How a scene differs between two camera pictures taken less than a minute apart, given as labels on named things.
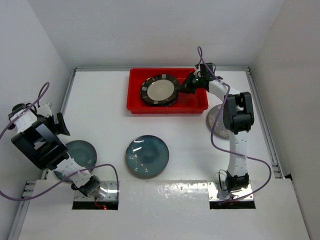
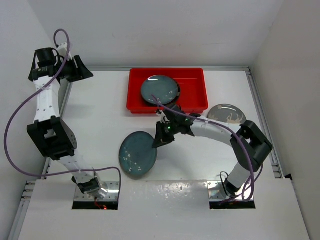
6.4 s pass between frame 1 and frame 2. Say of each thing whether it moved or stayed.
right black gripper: moved
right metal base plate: stayed
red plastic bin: stayed
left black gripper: moved
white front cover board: stayed
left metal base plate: stayed
